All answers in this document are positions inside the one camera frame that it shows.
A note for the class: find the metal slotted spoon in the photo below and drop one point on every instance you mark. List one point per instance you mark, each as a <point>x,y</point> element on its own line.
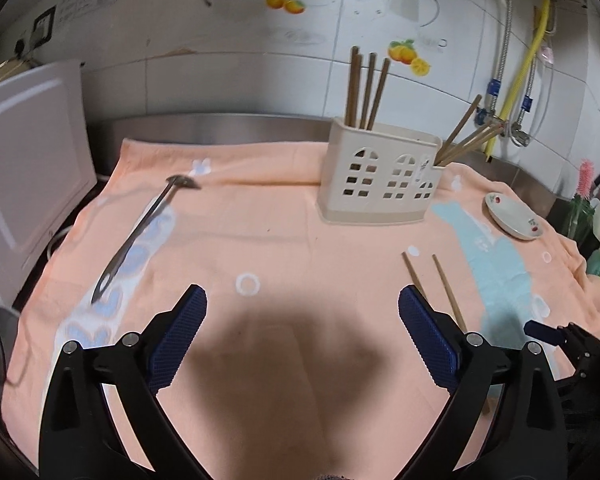
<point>184,182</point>

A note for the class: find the pink printed towel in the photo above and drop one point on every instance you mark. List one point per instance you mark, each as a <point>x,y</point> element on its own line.
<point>280,240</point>

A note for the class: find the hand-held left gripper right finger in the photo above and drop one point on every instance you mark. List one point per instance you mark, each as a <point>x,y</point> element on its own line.
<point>425,332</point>

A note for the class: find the cream plastic utensil holder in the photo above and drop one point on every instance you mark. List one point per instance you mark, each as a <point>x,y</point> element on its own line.
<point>336,170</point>

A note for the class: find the brown wooden chopstick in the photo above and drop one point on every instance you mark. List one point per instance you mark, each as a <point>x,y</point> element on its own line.
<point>482,141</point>
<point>412,272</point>
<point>378,92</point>
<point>447,290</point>
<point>361,100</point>
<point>368,90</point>
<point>462,122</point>
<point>472,135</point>
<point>480,136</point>
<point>352,85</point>

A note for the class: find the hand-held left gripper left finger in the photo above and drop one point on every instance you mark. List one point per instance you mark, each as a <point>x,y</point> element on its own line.
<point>180,330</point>

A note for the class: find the white floral dish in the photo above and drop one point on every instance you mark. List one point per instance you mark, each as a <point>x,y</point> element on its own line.
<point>510,216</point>

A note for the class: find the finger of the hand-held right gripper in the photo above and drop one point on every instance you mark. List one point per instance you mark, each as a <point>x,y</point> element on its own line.
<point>537,330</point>

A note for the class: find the black wall socket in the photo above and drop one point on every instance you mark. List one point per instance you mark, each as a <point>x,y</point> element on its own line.
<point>44,26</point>

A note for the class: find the pink bottle brush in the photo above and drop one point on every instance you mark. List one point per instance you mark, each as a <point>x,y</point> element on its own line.
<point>586,175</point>

